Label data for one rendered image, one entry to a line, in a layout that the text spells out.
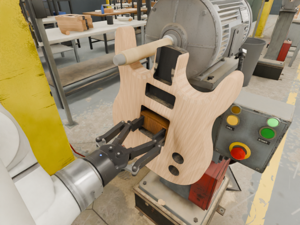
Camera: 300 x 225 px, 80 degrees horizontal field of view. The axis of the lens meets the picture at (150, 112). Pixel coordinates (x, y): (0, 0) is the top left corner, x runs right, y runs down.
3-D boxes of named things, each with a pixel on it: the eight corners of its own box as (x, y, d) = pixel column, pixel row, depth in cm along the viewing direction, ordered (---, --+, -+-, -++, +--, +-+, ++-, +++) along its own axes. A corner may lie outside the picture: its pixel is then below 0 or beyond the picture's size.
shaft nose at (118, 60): (116, 58, 41) (120, 51, 39) (122, 66, 41) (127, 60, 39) (110, 60, 40) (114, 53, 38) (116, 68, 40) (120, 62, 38)
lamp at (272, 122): (264, 124, 46) (268, 114, 45) (277, 128, 45) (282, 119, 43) (263, 125, 46) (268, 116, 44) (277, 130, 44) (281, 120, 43)
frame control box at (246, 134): (218, 124, 83) (233, 71, 69) (270, 144, 72) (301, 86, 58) (194, 155, 68) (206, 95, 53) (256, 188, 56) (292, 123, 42)
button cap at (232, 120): (227, 120, 54) (229, 112, 52) (237, 124, 52) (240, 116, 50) (225, 122, 53) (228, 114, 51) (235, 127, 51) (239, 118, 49)
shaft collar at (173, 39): (162, 41, 55) (171, 30, 51) (170, 53, 55) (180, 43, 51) (158, 42, 53) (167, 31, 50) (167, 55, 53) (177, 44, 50)
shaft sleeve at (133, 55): (160, 43, 53) (167, 35, 50) (167, 51, 53) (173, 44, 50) (114, 57, 41) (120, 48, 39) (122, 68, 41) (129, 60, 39)
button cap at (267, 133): (260, 132, 49) (264, 124, 47) (272, 137, 47) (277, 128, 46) (259, 135, 48) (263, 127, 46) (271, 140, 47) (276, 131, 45)
